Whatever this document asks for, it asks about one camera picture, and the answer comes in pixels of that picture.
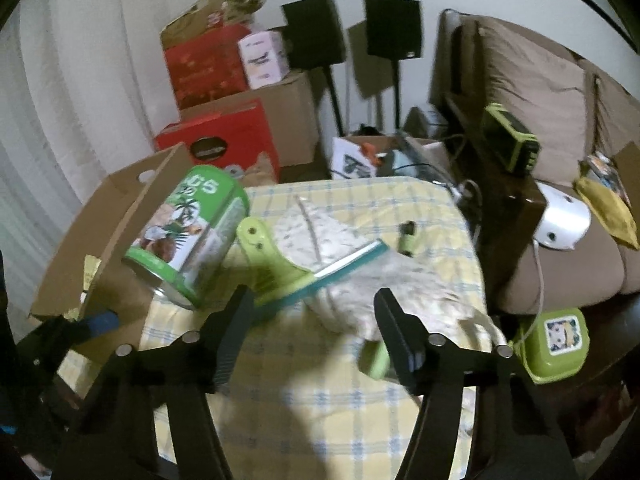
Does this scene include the green snack tin can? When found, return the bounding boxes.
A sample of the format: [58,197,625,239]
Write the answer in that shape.
[124,165,250,310]

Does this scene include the green lidded small cup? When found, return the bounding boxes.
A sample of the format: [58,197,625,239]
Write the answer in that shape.
[358,340,390,380]

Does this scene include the floral cloth tote bag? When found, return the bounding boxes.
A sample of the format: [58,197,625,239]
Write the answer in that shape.
[272,197,506,351]

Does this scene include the green handled window squeegee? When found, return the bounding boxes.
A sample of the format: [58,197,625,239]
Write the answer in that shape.
[236,217,390,325]

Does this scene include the open brown cardboard box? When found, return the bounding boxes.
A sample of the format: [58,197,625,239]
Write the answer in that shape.
[30,144,193,364]

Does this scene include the green lunch box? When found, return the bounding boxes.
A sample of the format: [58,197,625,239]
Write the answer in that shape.
[513,309,590,385]

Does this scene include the yellow checked tablecloth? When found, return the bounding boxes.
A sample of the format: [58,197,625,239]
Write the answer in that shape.
[208,177,485,479]

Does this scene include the white round device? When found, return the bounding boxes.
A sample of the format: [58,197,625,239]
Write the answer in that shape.
[534,182,591,252]

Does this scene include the white curtain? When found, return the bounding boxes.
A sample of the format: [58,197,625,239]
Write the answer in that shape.
[1,0,178,310]

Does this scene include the yellow cloth on sofa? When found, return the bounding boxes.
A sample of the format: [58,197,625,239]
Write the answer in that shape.
[574,177,639,250]

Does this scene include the red gift box lower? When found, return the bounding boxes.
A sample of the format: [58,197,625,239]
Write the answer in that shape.
[155,100,280,188]

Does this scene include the green black radio device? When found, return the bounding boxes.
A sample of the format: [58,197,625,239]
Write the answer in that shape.
[480,102,540,177]

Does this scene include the red gift bag upper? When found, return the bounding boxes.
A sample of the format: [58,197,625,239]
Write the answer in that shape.
[164,24,250,110]

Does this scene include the large brown carton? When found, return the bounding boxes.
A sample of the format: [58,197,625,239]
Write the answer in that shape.
[180,70,320,167]

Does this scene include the cardboard box with papers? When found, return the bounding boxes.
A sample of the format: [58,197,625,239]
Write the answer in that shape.
[329,134,454,185]

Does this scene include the white pink small box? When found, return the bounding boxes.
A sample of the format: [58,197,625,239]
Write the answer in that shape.
[238,30,290,90]

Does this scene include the brown sofa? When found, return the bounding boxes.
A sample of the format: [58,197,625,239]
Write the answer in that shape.
[438,10,639,315]

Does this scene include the gold crumpled bag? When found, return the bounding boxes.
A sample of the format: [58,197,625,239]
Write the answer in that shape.
[160,0,267,50]

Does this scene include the left black speaker on stand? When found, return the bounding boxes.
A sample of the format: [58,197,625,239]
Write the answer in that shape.
[281,0,346,136]

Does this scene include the black speaker on stand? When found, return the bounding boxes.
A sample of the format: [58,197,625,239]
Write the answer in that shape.
[363,0,423,130]
[281,0,346,136]

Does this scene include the right black speaker on stand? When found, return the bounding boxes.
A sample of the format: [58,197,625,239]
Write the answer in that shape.
[363,0,423,130]

